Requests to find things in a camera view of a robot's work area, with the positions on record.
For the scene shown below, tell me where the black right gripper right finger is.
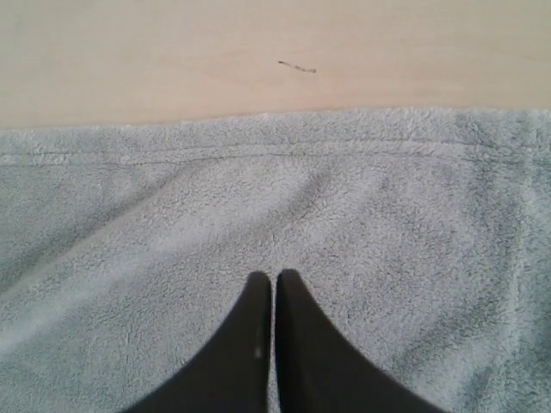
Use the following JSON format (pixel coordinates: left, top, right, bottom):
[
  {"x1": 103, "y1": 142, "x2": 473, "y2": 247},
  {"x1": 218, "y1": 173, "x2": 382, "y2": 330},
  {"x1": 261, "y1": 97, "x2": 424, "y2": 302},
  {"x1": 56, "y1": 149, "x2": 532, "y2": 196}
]
[{"x1": 275, "y1": 269, "x2": 441, "y2": 413}]

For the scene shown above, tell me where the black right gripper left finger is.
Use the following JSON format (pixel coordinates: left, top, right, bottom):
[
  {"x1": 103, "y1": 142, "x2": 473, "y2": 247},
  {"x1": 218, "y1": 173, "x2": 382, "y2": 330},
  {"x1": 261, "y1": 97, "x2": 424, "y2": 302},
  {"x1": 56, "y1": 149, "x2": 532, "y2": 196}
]
[{"x1": 126, "y1": 272, "x2": 272, "y2": 413}]

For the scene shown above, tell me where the light blue fluffy towel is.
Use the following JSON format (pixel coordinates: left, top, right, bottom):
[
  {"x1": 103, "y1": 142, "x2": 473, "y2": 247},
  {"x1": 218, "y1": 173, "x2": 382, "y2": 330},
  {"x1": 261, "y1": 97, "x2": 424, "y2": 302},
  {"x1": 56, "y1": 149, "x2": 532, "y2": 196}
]
[{"x1": 1, "y1": 109, "x2": 550, "y2": 412}]

